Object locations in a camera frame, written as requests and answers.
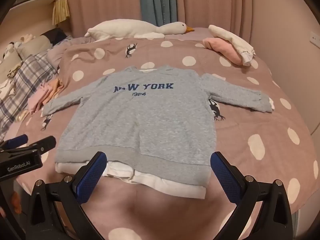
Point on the orange folded clothes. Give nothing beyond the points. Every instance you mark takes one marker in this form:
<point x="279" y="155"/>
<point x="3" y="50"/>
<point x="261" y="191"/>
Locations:
<point x="56" y="88"/>

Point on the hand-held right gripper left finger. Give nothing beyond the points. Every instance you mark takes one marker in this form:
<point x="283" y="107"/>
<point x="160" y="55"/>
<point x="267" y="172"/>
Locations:
<point x="91" y="177"/>

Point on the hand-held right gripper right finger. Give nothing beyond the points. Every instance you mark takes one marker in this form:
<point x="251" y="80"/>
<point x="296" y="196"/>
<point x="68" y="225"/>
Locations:
<point x="225" y="177"/>

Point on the white goose plush toy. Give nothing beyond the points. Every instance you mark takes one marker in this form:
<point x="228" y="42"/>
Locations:
<point x="120" y="28"/>

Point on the beige pleated tassel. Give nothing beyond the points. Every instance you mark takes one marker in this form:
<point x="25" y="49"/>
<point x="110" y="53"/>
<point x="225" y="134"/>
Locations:
<point x="60" y="10"/>

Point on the pink polka-dot blanket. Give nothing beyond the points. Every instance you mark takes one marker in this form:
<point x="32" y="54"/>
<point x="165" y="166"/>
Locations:
<point x="250" y="142"/>

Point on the white and dark plush toy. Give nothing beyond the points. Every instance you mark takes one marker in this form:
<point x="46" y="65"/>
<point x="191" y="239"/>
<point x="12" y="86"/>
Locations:
<point x="10" y="50"/>

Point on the small cream plush toy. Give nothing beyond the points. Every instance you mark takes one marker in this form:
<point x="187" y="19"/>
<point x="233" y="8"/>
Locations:
<point x="26" y="38"/>

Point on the blue curtain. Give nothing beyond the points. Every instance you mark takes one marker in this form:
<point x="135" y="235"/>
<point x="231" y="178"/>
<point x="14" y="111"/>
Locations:
<point x="155" y="2"/>

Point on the plaid pillow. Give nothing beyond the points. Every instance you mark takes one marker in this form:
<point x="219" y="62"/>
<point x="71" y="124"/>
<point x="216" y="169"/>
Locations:
<point x="27" y="75"/>

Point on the small beige packet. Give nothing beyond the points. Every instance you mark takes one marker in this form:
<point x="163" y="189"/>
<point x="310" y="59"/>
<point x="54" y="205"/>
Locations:
<point x="23" y="116"/>

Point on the white wall socket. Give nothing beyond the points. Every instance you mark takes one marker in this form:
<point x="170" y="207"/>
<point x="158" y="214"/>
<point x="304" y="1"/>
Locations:
<point x="314" y="38"/>

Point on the light blue sweatshirt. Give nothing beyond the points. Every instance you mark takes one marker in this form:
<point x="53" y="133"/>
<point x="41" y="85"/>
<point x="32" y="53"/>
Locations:
<point x="140" y="120"/>

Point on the dark cloth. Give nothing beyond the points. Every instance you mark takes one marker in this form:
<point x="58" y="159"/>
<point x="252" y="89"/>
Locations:
<point x="56" y="35"/>

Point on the white shelf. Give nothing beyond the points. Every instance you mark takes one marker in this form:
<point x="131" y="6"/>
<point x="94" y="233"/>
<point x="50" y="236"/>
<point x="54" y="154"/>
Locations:
<point x="37" y="1"/>

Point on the light pink folded clothes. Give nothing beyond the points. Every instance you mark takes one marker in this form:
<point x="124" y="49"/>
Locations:
<point x="37" y="102"/>

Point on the grey pillow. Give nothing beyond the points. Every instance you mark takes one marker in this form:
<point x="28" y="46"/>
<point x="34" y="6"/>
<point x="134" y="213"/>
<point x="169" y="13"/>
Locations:
<point x="35" y="43"/>

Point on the pink curtain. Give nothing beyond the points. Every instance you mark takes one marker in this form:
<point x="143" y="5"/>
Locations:
<point x="105" y="2"/>

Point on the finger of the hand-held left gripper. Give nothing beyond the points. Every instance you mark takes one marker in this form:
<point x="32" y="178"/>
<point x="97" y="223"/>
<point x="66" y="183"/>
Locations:
<point x="17" y="140"/>
<point x="45" y="142"/>

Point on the pink folded garment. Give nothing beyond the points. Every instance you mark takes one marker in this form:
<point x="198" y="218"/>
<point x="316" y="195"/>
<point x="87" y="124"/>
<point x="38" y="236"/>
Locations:
<point x="225" y="48"/>

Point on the cream printed pillow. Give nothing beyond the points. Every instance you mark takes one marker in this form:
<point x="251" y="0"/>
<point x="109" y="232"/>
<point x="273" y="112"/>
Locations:
<point x="8" y="66"/>

